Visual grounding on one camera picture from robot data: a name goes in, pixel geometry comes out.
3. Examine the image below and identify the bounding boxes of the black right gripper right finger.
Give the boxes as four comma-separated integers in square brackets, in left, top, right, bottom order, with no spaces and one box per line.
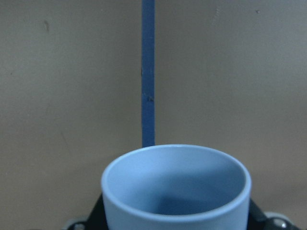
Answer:
[247,199,300,230]

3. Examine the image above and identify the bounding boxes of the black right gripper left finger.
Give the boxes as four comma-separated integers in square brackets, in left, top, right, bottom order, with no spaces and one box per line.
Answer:
[61,194,108,230]

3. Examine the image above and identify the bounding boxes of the light blue plastic cup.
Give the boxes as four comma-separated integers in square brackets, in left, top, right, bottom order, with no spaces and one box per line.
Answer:
[101,144,251,230]

